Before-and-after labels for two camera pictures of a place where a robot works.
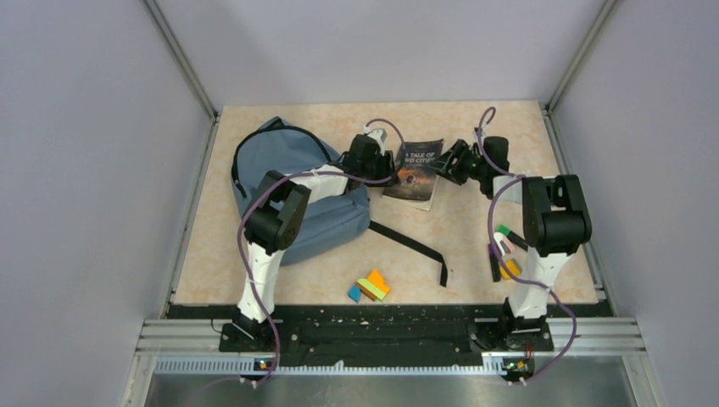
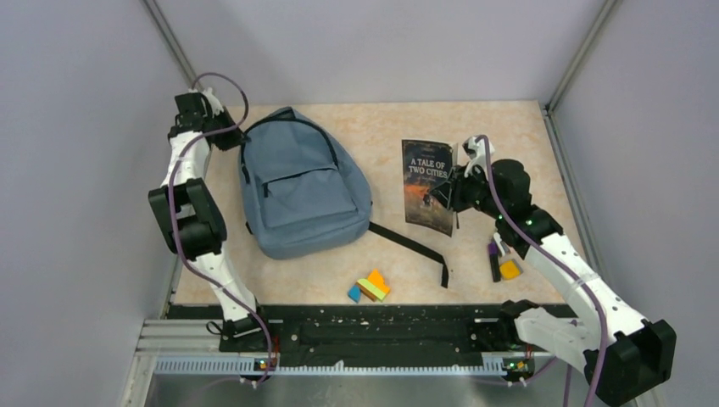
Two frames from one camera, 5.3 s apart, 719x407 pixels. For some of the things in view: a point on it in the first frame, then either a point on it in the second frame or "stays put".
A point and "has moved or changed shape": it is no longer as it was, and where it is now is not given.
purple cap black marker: (495, 263) stays put
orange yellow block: (513, 266) stays put
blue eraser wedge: (354, 292) stays put
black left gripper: (387, 162) -> (235, 136)
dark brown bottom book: (416, 181) has moved or changed shape
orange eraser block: (376, 279) stays put
